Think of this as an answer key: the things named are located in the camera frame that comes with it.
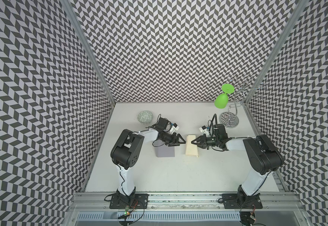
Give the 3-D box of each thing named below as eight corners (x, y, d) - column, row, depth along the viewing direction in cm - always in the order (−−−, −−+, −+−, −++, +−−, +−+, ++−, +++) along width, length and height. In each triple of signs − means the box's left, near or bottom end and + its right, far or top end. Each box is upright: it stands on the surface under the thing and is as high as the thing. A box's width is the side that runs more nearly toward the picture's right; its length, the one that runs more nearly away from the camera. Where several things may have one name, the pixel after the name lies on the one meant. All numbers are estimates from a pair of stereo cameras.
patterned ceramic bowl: (137, 124, 107) (136, 121, 104) (139, 113, 114) (138, 110, 111) (152, 124, 107) (152, 121, 104) (153, 113, 114) (153, 110, 111)
